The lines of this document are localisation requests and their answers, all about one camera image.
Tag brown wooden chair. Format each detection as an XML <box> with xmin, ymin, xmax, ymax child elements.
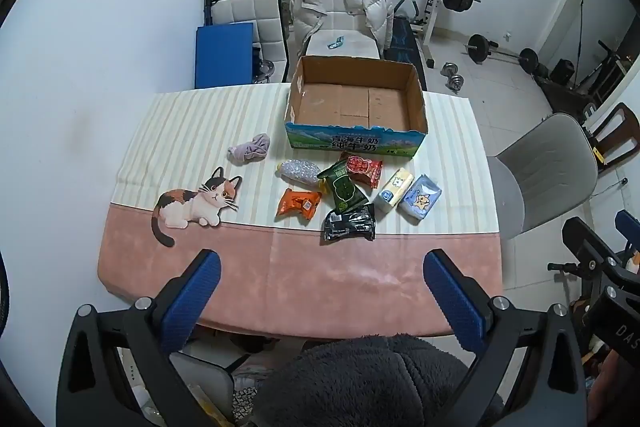
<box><xmin>582</xmin><ymin>102</ymin><xmax>640</xmax><ymax>178</ymax></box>

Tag silver snack packet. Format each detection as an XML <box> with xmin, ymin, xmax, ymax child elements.
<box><xmin>275</xmin><ymin>160</ymin><xmax>321</xmax><ymax>184</ymax></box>

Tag white puffer jacket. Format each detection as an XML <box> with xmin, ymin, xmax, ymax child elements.
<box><xmin>290</xmin><ymin>0</ymin><xmax>394</xmax><ymax>58</ymax></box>

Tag short barbell with black plates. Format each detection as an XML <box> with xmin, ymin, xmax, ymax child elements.
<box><xmin>464</xmin><ymin>34</ymin><xmax>540</xmax><ymax>72</ymax></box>

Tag blue tissue pack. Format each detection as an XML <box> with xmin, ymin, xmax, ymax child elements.
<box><xmin>398</xmin><ymin>174</ymin><xmax>443</xmax><ymax>221</ymax></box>

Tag black weight bench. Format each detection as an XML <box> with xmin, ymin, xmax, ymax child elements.
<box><xmin>385</xmin><ymin>0</ymin><xmax>433</xmax><ymax>90</ymax></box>

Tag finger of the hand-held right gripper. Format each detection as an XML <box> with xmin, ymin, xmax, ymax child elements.
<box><xmin>616</xmin><ymin>209</ymin><xmax>640</xmax><ymax>253</ymax></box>
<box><xmin>548</xmin><ymin>217</ymin><xmax>640</xmax><ymax>293</ymax></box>

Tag orange snack packet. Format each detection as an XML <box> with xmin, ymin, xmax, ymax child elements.
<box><xmin>275</xmin><ymin>188</ymin><xmax>322</xmax><ymax>223</ymax></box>

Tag black snack packet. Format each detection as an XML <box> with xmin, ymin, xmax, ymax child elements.
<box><xmin>322</xmin><ymin>203</ymin><xmax>376</xmax><ymax>243</ymax></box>

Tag grey shell chair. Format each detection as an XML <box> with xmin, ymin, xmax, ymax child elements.
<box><xmin>487</xmin><ymin>113</ymin><xmax>599</xmax><ymax>240</ymax></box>

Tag green snack packet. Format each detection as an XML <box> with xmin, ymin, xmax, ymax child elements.
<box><xmin>317</xmin><ymin>160</ymin><xmax>370</xmax><ymax>214</ymax></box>

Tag red snack packet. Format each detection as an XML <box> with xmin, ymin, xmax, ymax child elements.
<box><xmin>340</xmin><ymin>151</ymin><xmax>383</xmax><ymax>189</ymax></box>

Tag black speaker box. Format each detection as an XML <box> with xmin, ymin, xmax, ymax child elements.
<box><xmin>550</xmin><ymin>58</ymin><xmax>576</xmax><ymax>86</ymax></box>

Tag person's dark fleece clothing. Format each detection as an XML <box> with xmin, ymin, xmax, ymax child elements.
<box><xmin>252</xmin><ymin>333</ymin><xmax>503</xmax><ymax>427</ymax></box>

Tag thin black pole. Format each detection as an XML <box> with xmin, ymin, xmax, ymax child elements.
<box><xmin>575</xmin><ymin>0</ymin><xmax>586</xmax><ymax>82</ymax></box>

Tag yellow tissue pack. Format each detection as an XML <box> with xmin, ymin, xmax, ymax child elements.
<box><xmin>373</xmin><ymin>168</ymin><xmax>415</xmax><ymax>212</ymax></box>

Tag striped pink cat-print tablecloth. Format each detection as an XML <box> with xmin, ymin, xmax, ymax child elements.
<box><xmin>96</xmin><ymin>82</ymin><xmax>505</xmax><ymax>340</ymax></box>

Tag printed cardboard box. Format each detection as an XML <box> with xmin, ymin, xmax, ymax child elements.
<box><xmin>284</xmin><ymin>55</ymin><xmax>429</xmax><ymax>156</ymax></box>

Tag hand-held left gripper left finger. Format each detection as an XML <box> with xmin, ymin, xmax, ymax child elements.
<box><xmin>56</xmin><ymin>248</ymin><xmax>236</xmax><ymax>427</ymax></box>

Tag blue folded mat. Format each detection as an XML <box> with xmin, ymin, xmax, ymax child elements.
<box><xmin>194</xmin><ymin>22</ymin><xmax>255</xmax><ymax>90</ymax></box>

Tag purple cloth scrunchie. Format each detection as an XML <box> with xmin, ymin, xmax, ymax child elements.
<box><xmin>227</xmin><ymin>133</ymin><xmax>271</xmax><ymax>164</ymax></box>

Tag black exercise machine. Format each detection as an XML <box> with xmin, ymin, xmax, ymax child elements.
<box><xmin>535</xmin><ymin>39</ymin><xmax>632</xmax><ymax>112</ymax></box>

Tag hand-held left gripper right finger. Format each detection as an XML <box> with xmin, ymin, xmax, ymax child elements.
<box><xmin>422</xmin><ymin>248</ymin><xmax>587</xmax><ymax>427</ymax></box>

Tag white padded chair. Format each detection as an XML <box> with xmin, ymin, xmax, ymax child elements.
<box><xmin>212</xmin><ymin>0</ymin><xmax>287</xmax><ymax>84</ymax></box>

